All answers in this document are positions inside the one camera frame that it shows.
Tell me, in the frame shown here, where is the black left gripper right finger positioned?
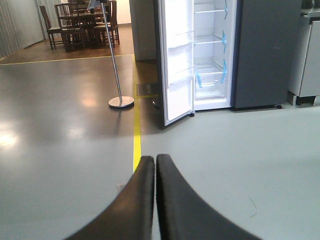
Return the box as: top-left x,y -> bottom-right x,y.
156,154 -> 258,240

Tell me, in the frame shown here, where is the wooden dining chair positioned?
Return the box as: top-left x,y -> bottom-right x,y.
39,5 -> 63,50

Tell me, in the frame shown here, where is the grey appliance cabinet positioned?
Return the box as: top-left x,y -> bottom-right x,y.
287,0 -> 320,106

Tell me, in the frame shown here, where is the blue tape strip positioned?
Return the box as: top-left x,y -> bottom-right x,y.
194,71 -> 203,88

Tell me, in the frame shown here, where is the clear fridge crisper drawer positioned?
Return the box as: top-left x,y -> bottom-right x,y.
195,72 -> 226,99

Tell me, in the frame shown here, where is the open grey fridge body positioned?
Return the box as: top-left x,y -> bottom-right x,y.
193,0 -> 301,111

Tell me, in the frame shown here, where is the clear door bin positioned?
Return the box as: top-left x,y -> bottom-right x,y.
171,30 -> 195,48
172,66 -> 194,84

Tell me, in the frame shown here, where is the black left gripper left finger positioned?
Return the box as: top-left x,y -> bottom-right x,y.
67,156 -> 155,240

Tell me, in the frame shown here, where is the clear lower door bin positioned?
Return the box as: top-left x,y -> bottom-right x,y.
172,66 -> 194,84

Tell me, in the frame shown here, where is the silver floor lamp stand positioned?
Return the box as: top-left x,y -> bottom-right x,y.
87,0 -> 134,109

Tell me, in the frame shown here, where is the clear middle door bin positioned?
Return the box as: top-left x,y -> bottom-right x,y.
171,30 -> 195,48

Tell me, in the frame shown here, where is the wooden dining table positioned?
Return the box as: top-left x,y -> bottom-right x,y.
54,0 -> 120,52

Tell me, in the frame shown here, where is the yellow floor tape line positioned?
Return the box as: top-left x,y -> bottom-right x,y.
0,53 -> 161,175

